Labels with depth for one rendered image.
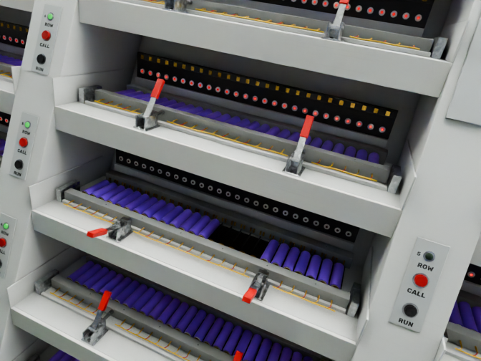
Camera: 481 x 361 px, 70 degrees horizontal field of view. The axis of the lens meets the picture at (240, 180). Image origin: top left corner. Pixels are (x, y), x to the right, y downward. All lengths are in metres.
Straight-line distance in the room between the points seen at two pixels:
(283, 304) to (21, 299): 0.53
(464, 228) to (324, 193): 0.18
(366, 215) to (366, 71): 0.20
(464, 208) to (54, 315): 0.72
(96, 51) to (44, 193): 0.29
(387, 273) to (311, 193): 0.15
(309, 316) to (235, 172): 0.24
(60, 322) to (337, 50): 0.68
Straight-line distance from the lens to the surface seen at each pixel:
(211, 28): 0.59
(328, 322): 0.57
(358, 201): 0.51
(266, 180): 0.52
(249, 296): 0.50
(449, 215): 0.52
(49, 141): 0.73
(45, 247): 0.83
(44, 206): 0.76
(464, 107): 0.53
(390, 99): 0.72
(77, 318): 0.79
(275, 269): 0.59
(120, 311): 0.75
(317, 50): 0.54
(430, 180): 0.52
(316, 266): 0.63
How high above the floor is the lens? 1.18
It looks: 6 degrees down
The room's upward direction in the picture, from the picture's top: 16 degrees clockwise
